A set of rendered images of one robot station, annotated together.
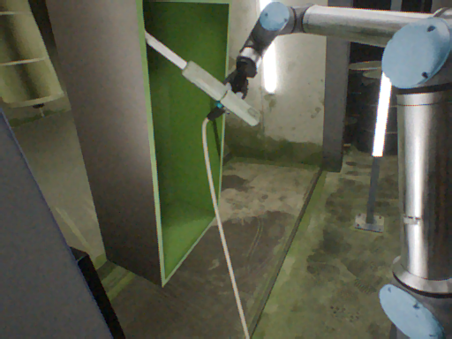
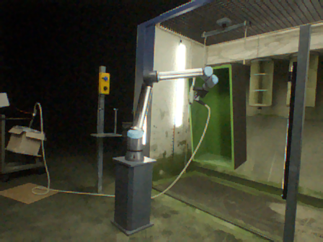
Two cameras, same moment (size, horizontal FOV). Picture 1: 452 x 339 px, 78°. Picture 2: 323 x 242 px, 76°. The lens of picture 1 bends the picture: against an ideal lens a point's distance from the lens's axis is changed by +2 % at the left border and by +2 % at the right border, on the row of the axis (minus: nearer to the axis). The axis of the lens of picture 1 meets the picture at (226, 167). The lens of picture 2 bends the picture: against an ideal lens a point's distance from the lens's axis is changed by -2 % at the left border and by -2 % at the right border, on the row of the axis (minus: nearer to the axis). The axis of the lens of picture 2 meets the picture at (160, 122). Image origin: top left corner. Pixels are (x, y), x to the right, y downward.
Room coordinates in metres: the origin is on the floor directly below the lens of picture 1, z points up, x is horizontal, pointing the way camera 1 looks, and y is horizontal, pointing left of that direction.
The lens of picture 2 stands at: (1.29, -2.48, 1.11)
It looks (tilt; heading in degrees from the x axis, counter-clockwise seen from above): 3 degrees down; 106
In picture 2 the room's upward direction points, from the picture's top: 3 degrees clockwise
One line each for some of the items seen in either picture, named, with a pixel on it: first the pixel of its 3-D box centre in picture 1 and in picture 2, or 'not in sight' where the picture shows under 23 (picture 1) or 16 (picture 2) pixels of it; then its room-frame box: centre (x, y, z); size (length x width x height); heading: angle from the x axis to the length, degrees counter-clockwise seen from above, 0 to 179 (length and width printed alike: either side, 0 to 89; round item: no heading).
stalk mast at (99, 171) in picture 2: not in sight; (100, 130); (-0.18, -0.09, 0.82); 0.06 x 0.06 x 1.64; 59
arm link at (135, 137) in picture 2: not in sight; (135, 139); (0.53, -0.62, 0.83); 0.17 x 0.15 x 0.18; 111
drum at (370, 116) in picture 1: (386, 112); not in sight; (3.03, -1.89, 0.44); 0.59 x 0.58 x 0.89; 164
